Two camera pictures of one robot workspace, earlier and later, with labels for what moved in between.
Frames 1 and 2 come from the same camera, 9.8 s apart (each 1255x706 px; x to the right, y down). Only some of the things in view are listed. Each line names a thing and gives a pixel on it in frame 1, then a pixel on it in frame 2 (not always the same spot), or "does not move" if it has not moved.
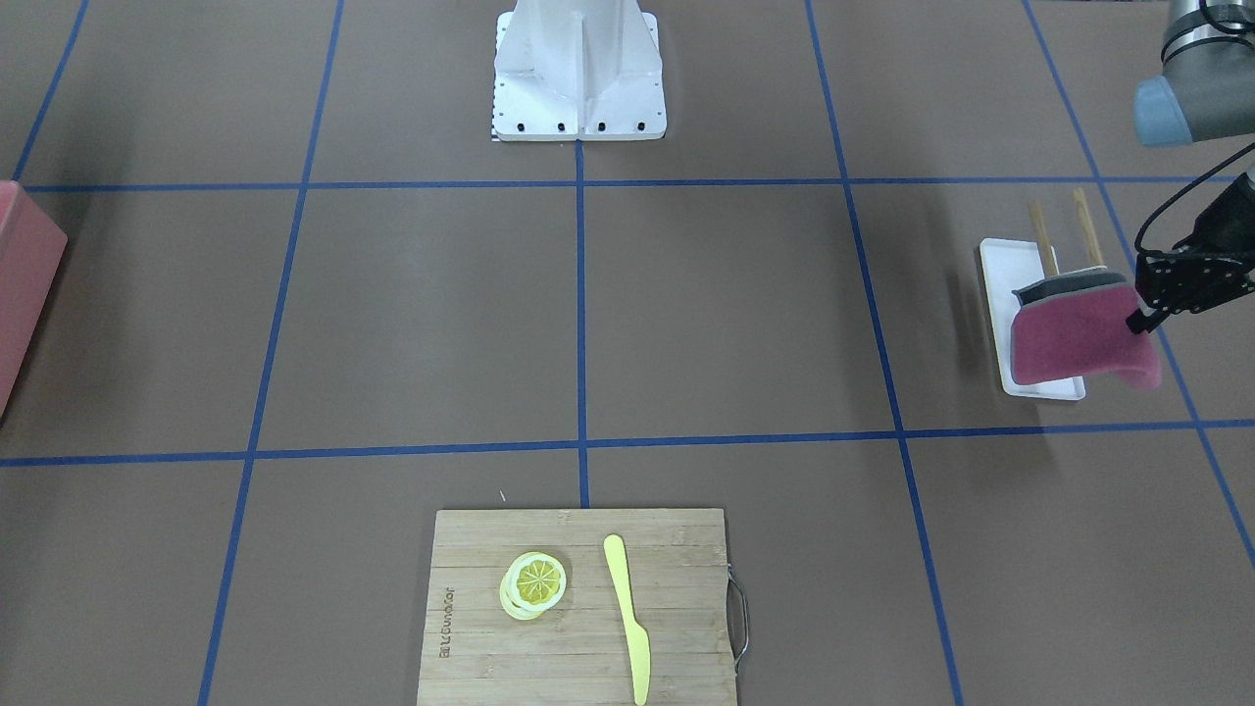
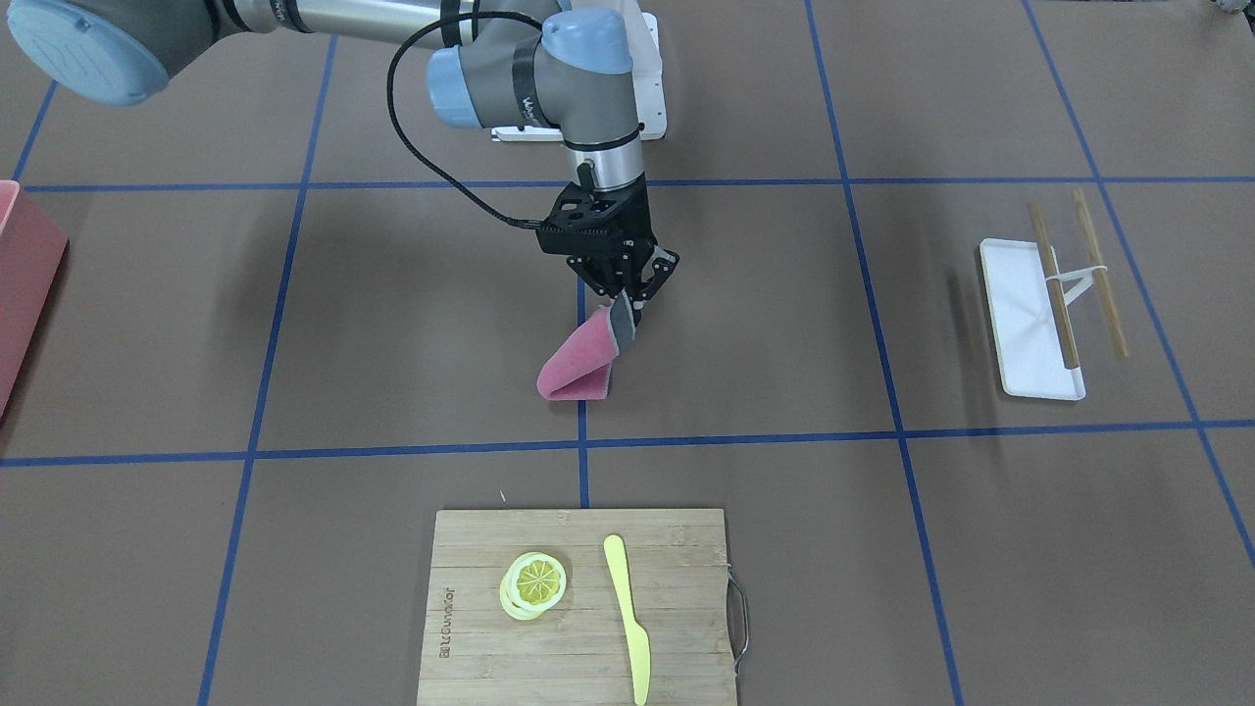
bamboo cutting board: [676, 569] does not move
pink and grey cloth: [1075, 326] to [579, 367]
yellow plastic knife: [638, 637] does not move
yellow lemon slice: [532, 583] does not move
